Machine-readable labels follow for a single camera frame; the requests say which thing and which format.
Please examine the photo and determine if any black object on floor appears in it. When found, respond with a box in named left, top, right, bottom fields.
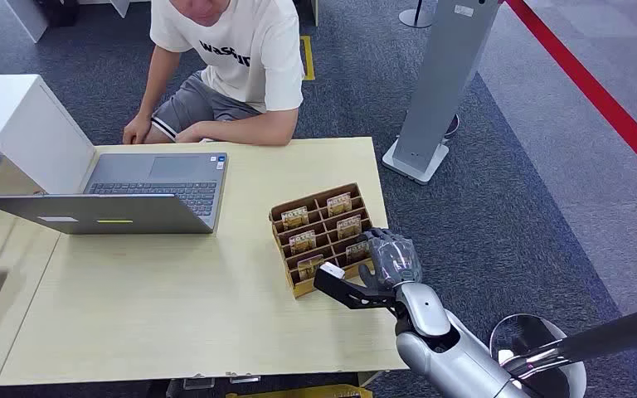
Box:
left=35, top=0, right=81, bottom=28

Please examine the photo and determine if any person's right hand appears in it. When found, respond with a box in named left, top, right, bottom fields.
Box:
left=122, top=112, right=153, bottom=146

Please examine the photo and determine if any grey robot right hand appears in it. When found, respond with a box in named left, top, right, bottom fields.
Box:
left=357, top=227, right=425, bottom=292

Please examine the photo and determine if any person's left hand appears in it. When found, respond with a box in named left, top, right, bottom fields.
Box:
left=174, top=123, right=207, bottom=145

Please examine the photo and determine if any person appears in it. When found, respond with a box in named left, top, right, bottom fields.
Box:
left=122, top=0, right=306, bottom=148

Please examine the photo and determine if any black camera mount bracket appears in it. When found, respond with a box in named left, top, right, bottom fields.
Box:
left=313, top=265, right=403, bottom=312

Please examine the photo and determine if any white furniture panel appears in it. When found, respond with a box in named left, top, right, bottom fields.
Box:
left=3, top=0, right=51, bottom=44

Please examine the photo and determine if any gold hotel card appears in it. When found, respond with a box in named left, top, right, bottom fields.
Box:
left=297, top=255, right=326, bottom=281
left=288, top=230, right=318, bottom=255
left=280, top=206, right=310, bottom=231
left=326, top=192, right=353, bottom=217
left=345, top=240, right=372, bottom=264
left=336, top=215, right=362, bottom=240

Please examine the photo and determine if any grey laptop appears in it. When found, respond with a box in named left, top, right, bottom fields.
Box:
left=0, top=152, right=230, bottom=236

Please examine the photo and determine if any silver kiosk stand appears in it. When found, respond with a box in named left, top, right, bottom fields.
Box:
left=382, top=0, right=502, bottom=187

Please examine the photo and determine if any yellow cardboard box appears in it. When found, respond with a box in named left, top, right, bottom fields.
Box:
left=225, top=384, right=375, bottom=398

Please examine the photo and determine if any red barrier belt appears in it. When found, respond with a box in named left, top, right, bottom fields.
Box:
left=502, top=0, right=637, bottom=192

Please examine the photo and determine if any yellow floor tape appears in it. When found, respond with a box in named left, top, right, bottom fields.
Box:
left=299, top=35, right=316, bottom=82

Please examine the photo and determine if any white box cabinet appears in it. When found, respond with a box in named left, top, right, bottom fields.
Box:
left=0, top=74, right=98, bottom=196

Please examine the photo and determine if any grey stanchion with round base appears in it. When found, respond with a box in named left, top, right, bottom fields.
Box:
left=398, top=0, right=435, bottom=29

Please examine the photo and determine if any cardboard card holder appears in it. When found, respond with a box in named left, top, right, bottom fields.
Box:
left=268, top=182, right=378, bottom=299

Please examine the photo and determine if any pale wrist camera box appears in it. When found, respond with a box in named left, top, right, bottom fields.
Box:
left=318, top=261, right=347, bottom=280

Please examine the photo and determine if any chrome stanchion post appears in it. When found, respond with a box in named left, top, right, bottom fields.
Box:
left=489, top=300, right=637, bottom=398

